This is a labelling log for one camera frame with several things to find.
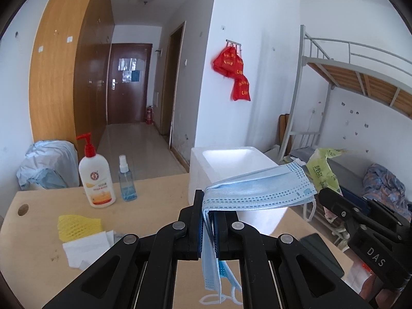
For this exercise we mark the leaning wooden board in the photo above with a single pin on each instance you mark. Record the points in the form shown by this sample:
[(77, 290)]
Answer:
[(285, 132)]

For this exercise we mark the brown side door frame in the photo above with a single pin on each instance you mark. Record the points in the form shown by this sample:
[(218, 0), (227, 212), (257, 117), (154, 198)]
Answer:
[(173, 87)]

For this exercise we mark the black flat device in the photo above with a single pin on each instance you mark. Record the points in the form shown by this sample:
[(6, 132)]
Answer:
[(322, 257)]

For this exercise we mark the blue spray bottle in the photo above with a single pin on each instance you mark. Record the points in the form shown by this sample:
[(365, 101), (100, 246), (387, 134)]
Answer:
[(127, 186)]

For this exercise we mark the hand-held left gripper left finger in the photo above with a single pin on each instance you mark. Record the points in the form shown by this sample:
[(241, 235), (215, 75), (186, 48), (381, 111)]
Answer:
[(192, 231)]

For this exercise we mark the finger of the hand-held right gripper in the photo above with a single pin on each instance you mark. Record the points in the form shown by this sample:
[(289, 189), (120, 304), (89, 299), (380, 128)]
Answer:
[(338, 202)]

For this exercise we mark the grey metal bunk bed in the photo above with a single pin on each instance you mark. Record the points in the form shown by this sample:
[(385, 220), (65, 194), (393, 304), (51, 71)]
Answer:
[(363, 80)]

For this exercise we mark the wooden wardrobe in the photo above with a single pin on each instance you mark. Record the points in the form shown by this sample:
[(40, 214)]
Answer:
[(64, 70)]

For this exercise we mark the door notice papers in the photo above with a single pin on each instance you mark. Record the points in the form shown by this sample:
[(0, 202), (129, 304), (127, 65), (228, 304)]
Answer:
[(130, 70)]

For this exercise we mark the red printed bag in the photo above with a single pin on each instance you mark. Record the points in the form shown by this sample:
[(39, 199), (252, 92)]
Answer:
[(241, 88), (227, 61)]

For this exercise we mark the white foam box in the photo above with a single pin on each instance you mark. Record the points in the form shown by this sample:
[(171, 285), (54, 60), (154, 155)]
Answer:
[(206, 173)]

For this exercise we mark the white and blue bedding bundle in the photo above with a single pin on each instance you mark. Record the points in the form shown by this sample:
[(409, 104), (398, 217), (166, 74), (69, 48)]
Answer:
[(45, 164)]

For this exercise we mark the metal wall hook rack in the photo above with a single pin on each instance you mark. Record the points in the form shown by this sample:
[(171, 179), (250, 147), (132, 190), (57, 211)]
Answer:
[(233, 42)]

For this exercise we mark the red fire extinguisher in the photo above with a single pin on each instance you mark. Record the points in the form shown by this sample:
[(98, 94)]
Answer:
[(149, 116)]

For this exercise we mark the stack of blue face masks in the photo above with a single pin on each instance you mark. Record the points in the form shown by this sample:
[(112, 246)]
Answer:
[(257, 190)]

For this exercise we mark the yellow foam fruit net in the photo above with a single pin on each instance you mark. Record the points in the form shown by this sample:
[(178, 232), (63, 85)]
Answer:
[(77, 227)]

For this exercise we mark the dark brown door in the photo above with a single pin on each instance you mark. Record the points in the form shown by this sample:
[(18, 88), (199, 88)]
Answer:
[(128, 103)]

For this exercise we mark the yellow-green plastic bag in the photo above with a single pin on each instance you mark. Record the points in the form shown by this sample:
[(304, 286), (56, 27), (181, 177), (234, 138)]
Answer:
[(323, 173)]

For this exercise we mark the white lotion pump bottle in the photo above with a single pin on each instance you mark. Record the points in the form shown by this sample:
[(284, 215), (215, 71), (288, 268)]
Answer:
[(96, 183)]

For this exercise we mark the floral cloth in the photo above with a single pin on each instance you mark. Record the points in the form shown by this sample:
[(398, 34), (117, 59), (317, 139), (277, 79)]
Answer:
[(386, 183)]

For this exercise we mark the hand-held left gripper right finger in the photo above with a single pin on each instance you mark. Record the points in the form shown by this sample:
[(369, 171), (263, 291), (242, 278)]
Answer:
[(216, 235)]

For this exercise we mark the white tissue paper stack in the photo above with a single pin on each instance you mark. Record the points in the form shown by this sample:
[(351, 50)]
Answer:
[(83, 247)]

